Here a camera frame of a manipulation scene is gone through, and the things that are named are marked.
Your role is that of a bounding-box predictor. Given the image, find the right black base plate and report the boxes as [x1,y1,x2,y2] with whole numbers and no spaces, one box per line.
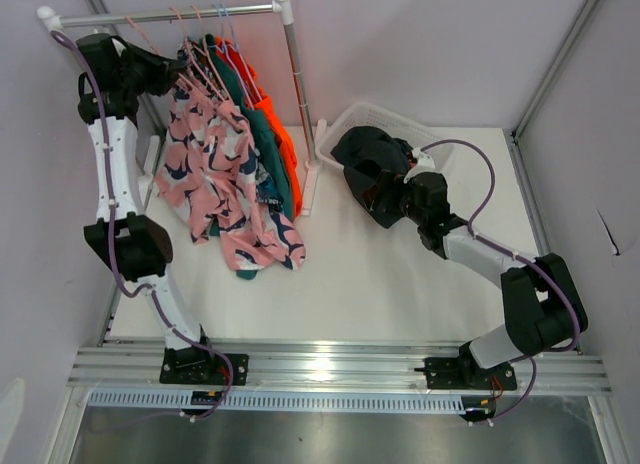
[414,356,518,391]

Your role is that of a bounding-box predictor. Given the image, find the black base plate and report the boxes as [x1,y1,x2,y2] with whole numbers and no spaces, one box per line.
[414,356,518,391]
[159,348,249,386]

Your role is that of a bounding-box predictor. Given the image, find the orange shorts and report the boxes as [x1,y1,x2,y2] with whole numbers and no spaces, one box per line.
[214,37,303,220]

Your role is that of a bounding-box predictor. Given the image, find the teal shorts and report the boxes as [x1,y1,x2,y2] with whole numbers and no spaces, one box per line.
[202,33,296,284]

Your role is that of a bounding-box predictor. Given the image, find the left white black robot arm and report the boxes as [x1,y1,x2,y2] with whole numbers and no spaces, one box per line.
[72,33,226,384]

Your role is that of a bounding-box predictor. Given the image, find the aluminium mounting rail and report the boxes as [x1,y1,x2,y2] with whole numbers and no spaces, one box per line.
[67,339,612,397]

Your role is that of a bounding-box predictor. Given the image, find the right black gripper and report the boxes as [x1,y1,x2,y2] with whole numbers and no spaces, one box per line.
[360,170,426,226]

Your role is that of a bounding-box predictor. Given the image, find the metal clothes rack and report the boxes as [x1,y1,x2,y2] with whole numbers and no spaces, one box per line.
[36,0,326,217]

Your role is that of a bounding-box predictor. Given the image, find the white slotted cable duct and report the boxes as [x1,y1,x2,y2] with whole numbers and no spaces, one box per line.
[87,388,465,415]

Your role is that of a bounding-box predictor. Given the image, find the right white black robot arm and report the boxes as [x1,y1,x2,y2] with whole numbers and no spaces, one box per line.
[362,171,589,390]

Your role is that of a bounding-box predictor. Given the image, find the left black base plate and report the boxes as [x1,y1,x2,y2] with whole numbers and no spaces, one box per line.
[159,348,249,386]

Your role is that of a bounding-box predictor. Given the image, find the blue patterned shorts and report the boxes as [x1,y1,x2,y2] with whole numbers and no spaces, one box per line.
[206,34,292,213]

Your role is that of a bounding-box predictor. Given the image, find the black shorts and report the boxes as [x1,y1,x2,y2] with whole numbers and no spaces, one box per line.
[329,125,426,230]

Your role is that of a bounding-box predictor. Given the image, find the blue wire hanger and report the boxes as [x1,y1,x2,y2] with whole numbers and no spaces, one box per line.
[218,5,267,111]
[217,23,254,110]

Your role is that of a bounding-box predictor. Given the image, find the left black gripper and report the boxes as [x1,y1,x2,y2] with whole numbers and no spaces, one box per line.
[119,43,188,98]

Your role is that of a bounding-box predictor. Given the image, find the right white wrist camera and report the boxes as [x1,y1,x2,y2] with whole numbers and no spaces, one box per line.
[403,147,436,184]

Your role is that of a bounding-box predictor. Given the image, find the white plastic basket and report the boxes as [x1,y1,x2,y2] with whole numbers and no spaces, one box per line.
[316,102,440,172]

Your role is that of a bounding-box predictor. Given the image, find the pink wire hanger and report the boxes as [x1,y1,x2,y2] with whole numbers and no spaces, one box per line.
[125,15,161,55]

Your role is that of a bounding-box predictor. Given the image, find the pink patterned shorts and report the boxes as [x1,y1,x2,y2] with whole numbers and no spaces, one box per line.
[155,86,306,271]

